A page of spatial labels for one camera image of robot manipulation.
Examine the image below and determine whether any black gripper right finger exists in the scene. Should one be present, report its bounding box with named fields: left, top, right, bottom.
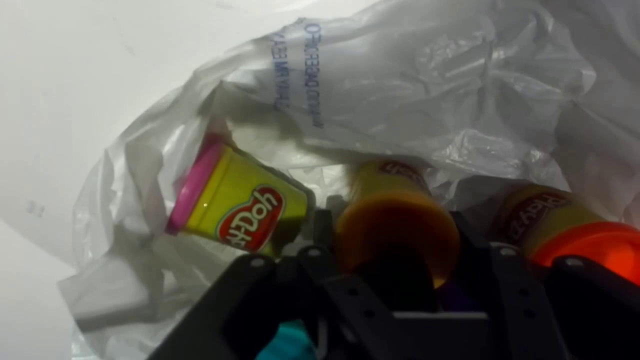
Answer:
left=451, top=210, right=640, bottom=360

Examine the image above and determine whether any yellow lid Play-Doh can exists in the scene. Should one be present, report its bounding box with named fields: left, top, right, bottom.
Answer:
left=335, top=158, right=464, bottom=291

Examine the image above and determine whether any white translucent plastic bag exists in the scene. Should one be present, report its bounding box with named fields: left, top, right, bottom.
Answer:
left=58, top=0, right=640, bottom=360

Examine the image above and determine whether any pink lid Play-Doh can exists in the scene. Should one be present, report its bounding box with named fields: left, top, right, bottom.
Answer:
left=164, top=131, right=316, bottom=261

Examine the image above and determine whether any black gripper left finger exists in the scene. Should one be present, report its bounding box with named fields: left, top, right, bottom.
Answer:
left=146, top=206, right=410, bottom=360

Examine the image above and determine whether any orange lid Play-Doh can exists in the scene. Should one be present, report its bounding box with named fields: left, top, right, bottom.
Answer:
left=490, top=185, right=640, bottom=291

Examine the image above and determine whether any teal lid Play-Doh can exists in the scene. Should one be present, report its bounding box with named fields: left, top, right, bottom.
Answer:
left=254, top=319, right=321, bottom=360

